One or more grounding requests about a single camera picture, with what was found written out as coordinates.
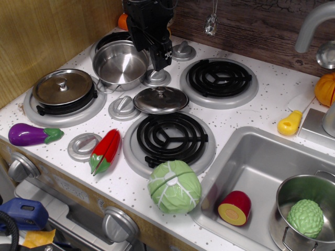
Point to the silver sink basin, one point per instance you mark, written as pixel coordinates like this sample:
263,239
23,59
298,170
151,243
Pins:
255,162

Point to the silver stove knob back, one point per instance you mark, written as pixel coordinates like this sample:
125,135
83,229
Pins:
183,52

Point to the blue clamp tool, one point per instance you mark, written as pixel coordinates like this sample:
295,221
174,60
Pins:
27,214

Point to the red toy chili pepper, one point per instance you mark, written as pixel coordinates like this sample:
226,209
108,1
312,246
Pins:
105,152

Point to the steel pot in sink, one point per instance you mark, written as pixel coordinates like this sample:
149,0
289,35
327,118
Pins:
319,188

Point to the front right stove burner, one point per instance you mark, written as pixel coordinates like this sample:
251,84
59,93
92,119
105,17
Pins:
155,139

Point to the red toy cheese half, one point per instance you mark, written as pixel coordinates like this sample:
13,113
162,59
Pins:
235,208

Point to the purple toy eggplant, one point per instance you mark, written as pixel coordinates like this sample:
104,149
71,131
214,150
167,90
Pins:
22,134

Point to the left oven knob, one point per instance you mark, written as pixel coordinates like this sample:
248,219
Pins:
22,168

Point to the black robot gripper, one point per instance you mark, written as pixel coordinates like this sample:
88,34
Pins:
147,23

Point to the empty steel pot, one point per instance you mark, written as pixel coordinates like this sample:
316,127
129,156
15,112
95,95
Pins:
120,66

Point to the silver stove knob centre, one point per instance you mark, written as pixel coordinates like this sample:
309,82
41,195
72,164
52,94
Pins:
156,78

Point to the silver oven door handle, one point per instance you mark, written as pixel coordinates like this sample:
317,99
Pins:
75,225

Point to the oven knob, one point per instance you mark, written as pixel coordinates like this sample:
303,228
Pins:
118,226
22,168

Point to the silver stove knob middle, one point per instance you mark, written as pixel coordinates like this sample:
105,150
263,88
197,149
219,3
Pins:
123,109

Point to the green toy cabbage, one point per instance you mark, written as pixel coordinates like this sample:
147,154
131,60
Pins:
174,187

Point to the small steel pot lid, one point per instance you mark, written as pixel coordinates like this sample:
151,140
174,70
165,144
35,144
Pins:
160,100

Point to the green toy artichoke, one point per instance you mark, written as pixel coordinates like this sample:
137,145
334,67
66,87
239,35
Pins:
306,217

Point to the back left stove burner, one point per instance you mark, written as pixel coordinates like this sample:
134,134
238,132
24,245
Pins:
110,40

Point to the back right stove burner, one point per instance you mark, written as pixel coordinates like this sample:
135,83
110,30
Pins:
219,83

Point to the silver toy faucet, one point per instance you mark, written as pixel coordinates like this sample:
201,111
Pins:
315,18

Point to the orange toy fruit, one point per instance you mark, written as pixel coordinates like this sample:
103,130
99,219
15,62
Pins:
122,22

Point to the orange toy pumpkin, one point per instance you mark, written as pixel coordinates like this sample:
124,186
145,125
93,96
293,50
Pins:
324,89

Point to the large steel pot lid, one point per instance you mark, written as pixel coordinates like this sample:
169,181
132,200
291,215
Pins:
62,87

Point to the hanging steel ladle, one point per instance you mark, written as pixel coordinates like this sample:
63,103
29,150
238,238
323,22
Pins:
325,55

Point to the silver stove knob front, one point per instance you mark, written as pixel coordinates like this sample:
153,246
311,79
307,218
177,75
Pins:
81,147

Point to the right oven knob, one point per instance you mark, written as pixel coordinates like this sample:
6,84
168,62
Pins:
118,226

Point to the yellow handled toy knife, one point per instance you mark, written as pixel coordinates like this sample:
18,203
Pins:
289,125

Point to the silver stove knob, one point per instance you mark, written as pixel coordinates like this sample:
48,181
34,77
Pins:
156,78
123,109
183,52
81,147

